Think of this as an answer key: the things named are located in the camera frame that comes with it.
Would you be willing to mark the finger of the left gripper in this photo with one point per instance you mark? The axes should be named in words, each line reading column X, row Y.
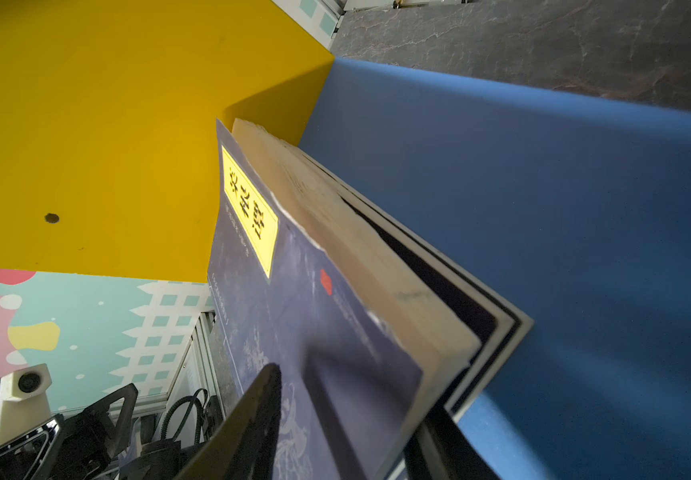
column 108, row 414

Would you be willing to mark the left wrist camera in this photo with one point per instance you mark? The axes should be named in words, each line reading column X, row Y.
column 24, row 403

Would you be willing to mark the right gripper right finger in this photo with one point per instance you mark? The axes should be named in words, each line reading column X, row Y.
column 438, row 450

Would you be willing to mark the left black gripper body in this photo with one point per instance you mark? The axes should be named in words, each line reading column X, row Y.
column 62, row 448

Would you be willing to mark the yellow pink blue bookshelf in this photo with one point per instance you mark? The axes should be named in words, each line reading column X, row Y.
column 544, row 146

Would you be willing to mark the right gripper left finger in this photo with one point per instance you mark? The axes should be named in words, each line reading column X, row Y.
column 246, row 444

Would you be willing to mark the navy book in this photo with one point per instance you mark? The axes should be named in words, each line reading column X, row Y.
column 300, row 280
column 495, row 322

